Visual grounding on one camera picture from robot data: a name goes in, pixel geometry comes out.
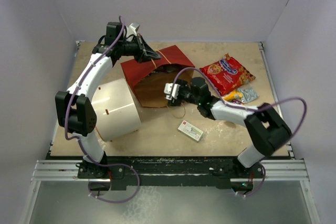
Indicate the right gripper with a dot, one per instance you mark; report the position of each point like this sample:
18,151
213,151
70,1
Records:
177,102

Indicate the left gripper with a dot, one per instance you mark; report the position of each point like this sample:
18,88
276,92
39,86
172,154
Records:
147,54

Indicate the red brown paper bag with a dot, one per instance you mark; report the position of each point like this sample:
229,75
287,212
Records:
147,80

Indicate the red cookie snack bag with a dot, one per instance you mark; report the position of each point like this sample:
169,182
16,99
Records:
227,74

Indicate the yellow M&M packet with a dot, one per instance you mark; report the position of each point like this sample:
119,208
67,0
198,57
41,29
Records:
233,95

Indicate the silver foil packet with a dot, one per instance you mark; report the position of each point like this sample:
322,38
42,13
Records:
248,95

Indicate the purple M&M packet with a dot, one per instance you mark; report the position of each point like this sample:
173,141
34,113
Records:
235,101

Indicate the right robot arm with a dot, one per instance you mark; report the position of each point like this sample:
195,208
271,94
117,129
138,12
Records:
267,130

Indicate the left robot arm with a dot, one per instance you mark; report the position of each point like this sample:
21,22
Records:
75,112

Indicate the small white green box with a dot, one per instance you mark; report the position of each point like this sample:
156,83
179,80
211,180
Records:
190,130

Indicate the white cylindrical container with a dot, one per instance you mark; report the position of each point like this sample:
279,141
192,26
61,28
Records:
115,109

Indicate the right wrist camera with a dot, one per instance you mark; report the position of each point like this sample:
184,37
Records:
171,91

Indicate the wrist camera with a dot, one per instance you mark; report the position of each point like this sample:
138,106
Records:
133,29
171,91

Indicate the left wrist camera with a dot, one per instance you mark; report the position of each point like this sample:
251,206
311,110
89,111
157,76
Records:
133,29

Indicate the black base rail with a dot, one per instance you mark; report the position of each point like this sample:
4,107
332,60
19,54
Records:
123,171

